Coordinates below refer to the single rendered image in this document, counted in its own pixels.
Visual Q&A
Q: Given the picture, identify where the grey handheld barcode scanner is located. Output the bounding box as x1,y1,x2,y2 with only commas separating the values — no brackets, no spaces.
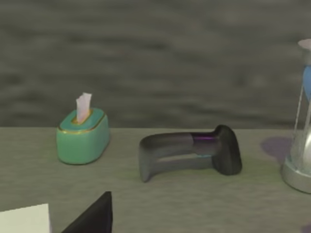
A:
138,124,242,183

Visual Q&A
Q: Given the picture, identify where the green tissue box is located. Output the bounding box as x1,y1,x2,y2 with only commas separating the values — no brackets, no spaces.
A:
56,92,110,166

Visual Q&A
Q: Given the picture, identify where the silver hourglass with blue sand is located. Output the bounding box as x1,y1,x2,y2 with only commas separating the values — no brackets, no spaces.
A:
281,38,311,194

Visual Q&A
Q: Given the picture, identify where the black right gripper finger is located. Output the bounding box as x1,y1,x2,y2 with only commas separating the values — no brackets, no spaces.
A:
61,191,114,233

